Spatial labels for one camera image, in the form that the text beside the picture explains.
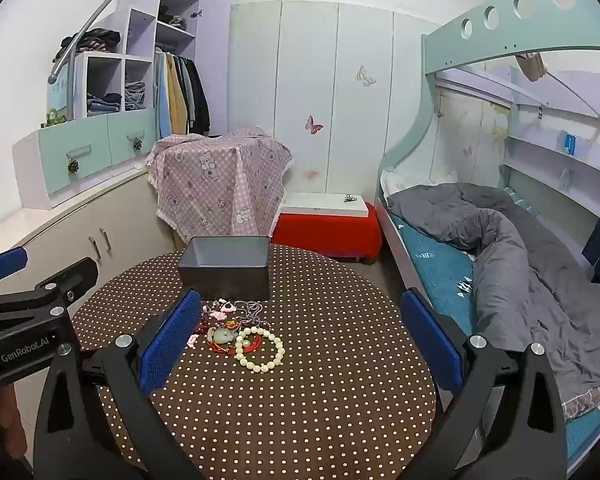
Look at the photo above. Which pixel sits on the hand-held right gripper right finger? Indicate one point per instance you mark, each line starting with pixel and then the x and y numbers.
pixel 430 340

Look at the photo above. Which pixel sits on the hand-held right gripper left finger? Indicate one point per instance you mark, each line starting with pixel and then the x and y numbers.
pixel 172 345

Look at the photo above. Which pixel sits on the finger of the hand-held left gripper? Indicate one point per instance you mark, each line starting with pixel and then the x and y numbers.
pixel 65 275
pixel 7 262

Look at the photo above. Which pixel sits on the grey metal box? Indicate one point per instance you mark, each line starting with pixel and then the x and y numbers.
pixel 225 275

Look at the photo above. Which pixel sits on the person's left hand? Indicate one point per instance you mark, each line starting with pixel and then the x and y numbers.
pixel 11 412

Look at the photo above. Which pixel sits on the small pink charm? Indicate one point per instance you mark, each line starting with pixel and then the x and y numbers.
pixel 193 340

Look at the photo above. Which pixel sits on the beige cabinet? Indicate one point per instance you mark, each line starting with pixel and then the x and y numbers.
pixel 65 230

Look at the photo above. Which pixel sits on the teal bed sheet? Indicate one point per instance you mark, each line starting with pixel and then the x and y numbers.
pixel 440 270

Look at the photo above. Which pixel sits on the grey duvet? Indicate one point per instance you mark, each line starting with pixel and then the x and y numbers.
pixel 520 280

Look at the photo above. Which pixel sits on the pine cone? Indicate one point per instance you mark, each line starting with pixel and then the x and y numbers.
pixel 138 144
pixel 73 166

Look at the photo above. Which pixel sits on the mint drawer unit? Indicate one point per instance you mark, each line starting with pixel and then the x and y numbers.
pixel 80 155

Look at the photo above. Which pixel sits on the brown polka dot tablecloth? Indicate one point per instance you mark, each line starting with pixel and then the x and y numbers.
pixel 305 410

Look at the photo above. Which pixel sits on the red storage box white lid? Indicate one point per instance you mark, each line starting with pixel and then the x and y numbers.
pixel 325 235

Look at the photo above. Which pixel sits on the white pillow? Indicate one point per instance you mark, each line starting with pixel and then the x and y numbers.
pixel 405 182

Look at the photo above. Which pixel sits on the pink checked bear cloth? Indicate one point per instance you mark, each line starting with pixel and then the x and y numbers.
pixel 215 185

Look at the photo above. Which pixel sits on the folded dark jeans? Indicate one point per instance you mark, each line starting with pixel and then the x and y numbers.
pixel 102 104

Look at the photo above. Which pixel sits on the folded light jeans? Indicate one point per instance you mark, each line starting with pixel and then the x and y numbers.
pixel 134 96

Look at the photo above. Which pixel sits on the small butterfly sticker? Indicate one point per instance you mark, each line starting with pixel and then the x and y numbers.
pixel 467 151

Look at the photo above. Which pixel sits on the light blue hanging shirt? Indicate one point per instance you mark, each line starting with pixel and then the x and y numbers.
pixel 163 100

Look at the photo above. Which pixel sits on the pale pink butterfly sticker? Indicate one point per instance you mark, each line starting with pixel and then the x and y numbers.
pixel 310 175

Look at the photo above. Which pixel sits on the black hanging coat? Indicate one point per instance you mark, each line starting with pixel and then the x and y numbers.
pixel 199 100

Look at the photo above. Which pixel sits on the dark green hanging garment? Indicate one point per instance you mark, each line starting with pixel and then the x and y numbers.
pixel 186 85

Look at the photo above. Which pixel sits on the dark clothes pile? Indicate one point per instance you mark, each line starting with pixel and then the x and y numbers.
pixel 92 40

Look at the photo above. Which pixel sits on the blue box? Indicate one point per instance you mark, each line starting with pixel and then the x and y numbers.
pixel 568 143

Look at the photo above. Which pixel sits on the lavender shelf unit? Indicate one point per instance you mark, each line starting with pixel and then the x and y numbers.
pixel 140 30

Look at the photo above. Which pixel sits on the beige butterfly sticker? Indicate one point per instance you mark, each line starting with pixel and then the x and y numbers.
pixel 366 76

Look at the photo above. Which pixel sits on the white wardrobe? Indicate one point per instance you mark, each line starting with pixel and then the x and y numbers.
pixel 330 85

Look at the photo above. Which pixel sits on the brown hanging cloth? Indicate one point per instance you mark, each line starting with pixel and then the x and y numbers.
pixel 532 66

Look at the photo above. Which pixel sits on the curved metal rail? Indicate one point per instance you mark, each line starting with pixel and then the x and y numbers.
pixel 77 40

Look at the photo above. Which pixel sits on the mint bunk bed frame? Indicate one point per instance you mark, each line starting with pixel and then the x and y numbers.
pixel 510 25

